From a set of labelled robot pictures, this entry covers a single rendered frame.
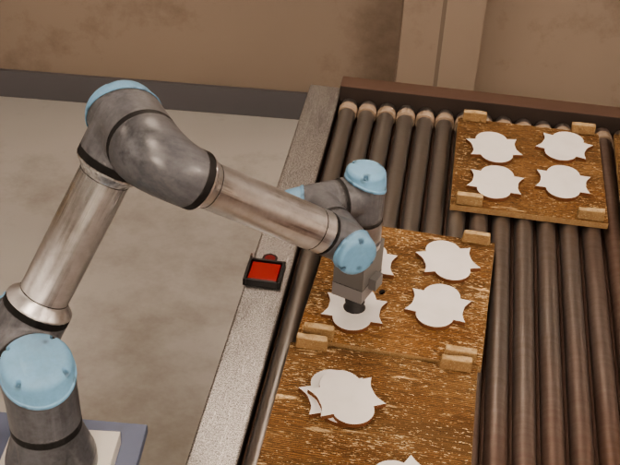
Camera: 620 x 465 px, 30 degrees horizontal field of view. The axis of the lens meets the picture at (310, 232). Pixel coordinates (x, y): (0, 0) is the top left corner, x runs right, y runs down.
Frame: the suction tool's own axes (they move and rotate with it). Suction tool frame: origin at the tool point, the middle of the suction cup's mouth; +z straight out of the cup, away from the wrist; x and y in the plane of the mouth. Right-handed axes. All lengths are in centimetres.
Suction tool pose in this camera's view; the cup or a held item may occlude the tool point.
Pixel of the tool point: (354, 306)
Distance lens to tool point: 225.0
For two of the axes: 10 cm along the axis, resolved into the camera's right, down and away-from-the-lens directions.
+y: 4.8, -4.8, 7.4
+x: -8.8, -3.1, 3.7
